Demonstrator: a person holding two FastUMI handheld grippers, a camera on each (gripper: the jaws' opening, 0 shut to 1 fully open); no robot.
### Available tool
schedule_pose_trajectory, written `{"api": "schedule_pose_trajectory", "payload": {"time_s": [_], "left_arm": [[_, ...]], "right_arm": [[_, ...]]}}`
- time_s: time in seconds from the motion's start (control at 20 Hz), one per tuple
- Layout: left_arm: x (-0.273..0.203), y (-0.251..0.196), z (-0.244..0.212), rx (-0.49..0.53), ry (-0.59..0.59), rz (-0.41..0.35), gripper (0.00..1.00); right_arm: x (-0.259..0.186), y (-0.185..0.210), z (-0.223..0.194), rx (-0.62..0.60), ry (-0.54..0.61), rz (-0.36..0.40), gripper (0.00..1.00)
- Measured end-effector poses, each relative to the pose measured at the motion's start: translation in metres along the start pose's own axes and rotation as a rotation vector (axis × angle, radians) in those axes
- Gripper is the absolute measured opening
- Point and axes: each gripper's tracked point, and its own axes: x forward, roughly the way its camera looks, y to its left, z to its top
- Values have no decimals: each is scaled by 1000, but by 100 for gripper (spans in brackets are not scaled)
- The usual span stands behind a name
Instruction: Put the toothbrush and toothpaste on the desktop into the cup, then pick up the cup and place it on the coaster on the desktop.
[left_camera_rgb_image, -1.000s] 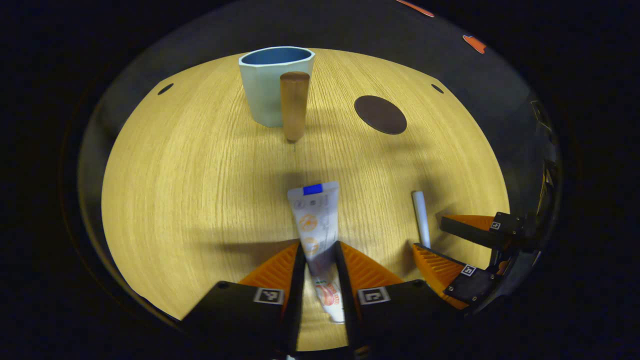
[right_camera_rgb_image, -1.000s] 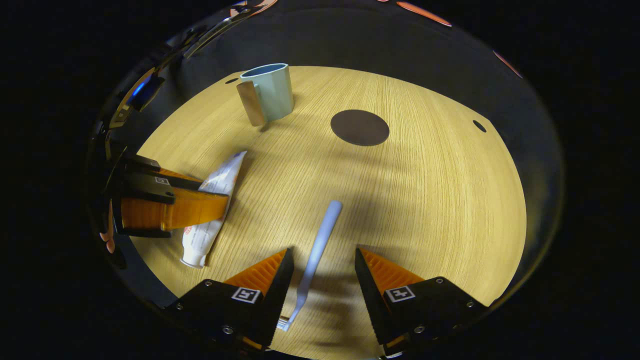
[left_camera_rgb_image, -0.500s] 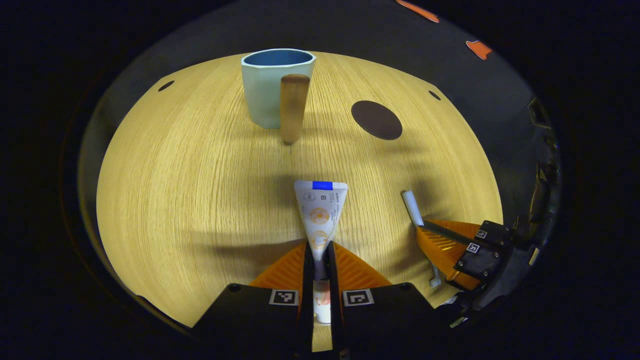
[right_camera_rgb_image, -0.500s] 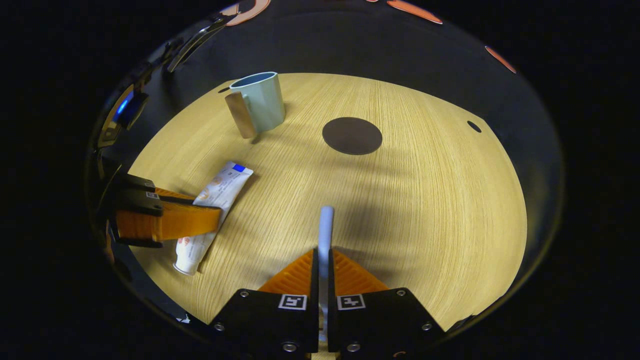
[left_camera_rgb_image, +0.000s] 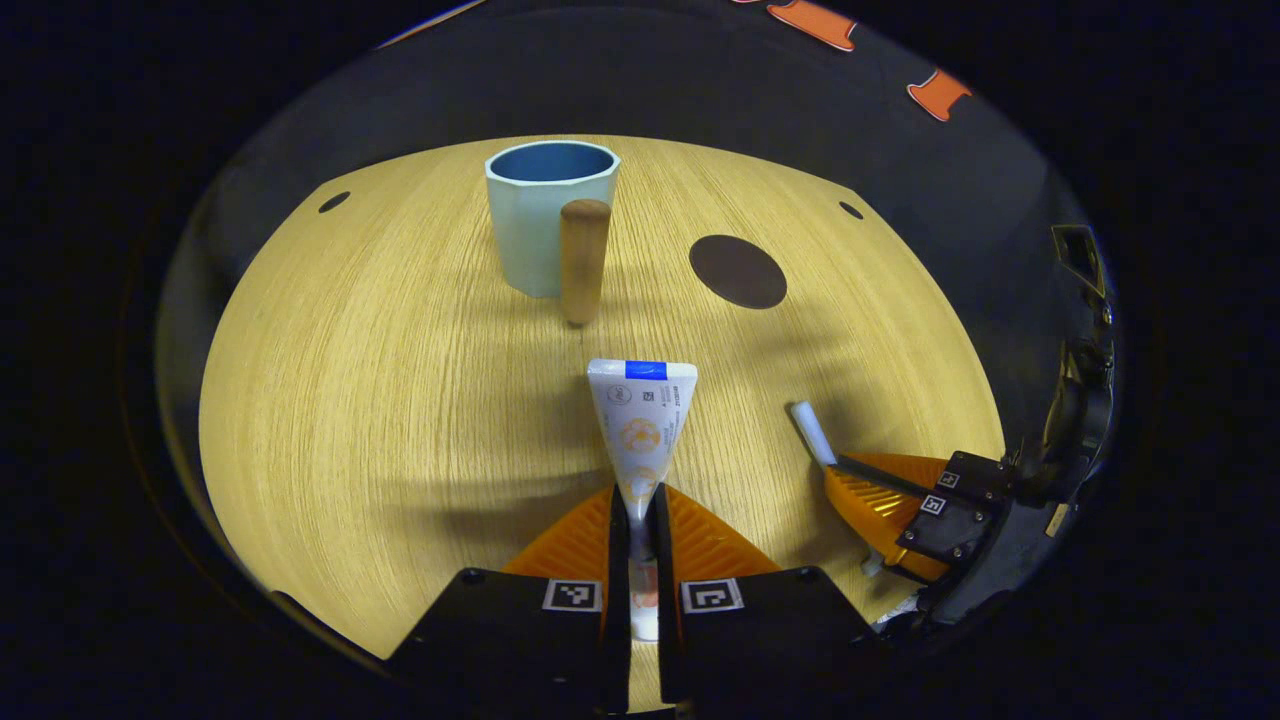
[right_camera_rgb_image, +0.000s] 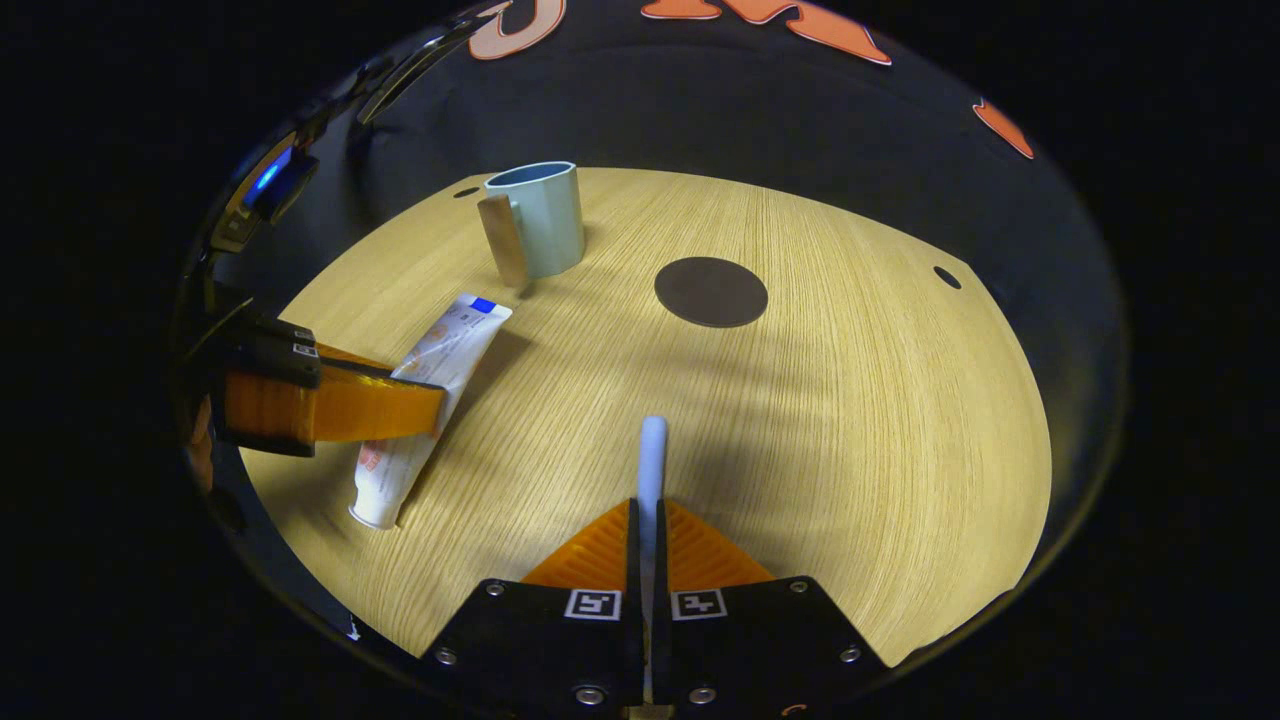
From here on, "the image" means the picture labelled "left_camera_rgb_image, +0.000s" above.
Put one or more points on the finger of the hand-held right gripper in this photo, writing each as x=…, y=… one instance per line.
x=880, y=515
x=975, y=478

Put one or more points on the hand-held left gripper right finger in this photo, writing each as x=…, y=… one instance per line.
x=760, y=640

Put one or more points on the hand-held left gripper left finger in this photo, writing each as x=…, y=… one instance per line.
x=520, y=640

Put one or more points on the white toothbrush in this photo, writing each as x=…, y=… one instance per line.
x=810, y=430

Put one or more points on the white toothpaste tube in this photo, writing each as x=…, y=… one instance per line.
x=640, y=420

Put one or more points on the dark brown round coaster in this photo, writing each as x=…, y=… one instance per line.
x=738, y=271

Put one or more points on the black backdrop cloth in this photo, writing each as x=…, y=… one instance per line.
x=700, y=80

